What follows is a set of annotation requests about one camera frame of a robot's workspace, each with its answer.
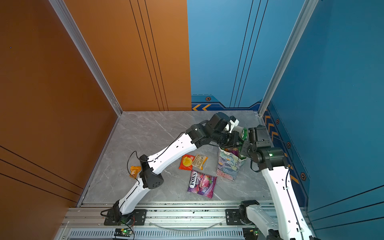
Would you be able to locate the green white snack packet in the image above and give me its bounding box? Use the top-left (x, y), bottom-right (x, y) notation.
top-left (241, 128), bottom-right (248, 141)

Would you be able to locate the aluminium corner post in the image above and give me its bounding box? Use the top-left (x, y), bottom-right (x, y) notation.
top-left (258, 0), bottom-right (319, 117)
top-left (49, 0), bottom-right (123, 117)

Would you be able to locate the black mounting plate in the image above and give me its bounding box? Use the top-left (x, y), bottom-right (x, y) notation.
top-left (101, 209), bottom-right (147, 226)
top-left (224, 208), bottom-right (268, 226)

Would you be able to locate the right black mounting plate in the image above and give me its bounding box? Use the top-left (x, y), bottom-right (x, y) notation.
top-left (224, 208), bottom-right (268, 226)

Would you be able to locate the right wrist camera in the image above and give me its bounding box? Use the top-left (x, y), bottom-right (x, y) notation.
top-left (248, 125), bottom-right (270, 144)

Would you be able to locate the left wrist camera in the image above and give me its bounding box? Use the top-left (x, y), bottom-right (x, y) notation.
top-left (225, 116), bottom-right (239, 133)

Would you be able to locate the floral paper gift bag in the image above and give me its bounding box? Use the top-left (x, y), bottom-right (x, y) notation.
top-left (217, 148), bottom-right (247, 181)

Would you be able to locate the left aluminium corner post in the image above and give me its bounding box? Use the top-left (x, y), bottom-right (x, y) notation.
top-left (49, 0), bottom-right (123, 117)

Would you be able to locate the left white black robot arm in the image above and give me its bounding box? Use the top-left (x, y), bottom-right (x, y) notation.
top-left (108, 112), bottom-right (240, 223)

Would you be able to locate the right aluminium corner post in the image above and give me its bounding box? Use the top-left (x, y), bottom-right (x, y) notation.
top-left (258, 0), bottom-right (319, 117)

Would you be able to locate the purple Fox's candy bag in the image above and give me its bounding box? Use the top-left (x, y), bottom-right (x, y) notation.
top-left (187, 170), bottom-right (217, 199)

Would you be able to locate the red yellow snack packet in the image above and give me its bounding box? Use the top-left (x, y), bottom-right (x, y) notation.
top-left (179, 155), bottom-right (195, 171)

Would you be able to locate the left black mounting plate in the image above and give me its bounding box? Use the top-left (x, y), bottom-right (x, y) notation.
top-left (101, 209), bottom-right (147, 226)

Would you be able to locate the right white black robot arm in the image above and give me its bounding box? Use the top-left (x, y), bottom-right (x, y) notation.
top-left (241, 140), bottom-right (317, 240)

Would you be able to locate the tan cracker packet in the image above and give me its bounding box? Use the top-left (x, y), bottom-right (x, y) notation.
top-left (192, 155), bottom-right (208, 170)

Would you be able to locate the small orange candy packet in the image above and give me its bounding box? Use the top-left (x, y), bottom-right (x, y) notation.
top-left (129, 166), bottom-right (142, 179)

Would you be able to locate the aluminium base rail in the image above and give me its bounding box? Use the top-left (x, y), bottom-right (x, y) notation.
top-left (53, 201), bottom-right (319, 240)

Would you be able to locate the right circuit board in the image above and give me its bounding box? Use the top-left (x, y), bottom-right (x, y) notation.
top-left (243, 228), bottom-right (266, 240)

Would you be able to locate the left green circuit board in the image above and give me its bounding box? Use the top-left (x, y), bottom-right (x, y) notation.
top-left (114, 228), bottom-right (135, 240)

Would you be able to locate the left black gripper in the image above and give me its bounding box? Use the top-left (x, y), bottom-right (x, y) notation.
top-left (210, 130), bottom-right (244, 148)

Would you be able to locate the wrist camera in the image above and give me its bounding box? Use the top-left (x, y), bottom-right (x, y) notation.
top-left (225, 116), bottom-right (239, 133)
top-left (248, 125), bottom-right (270, 144)

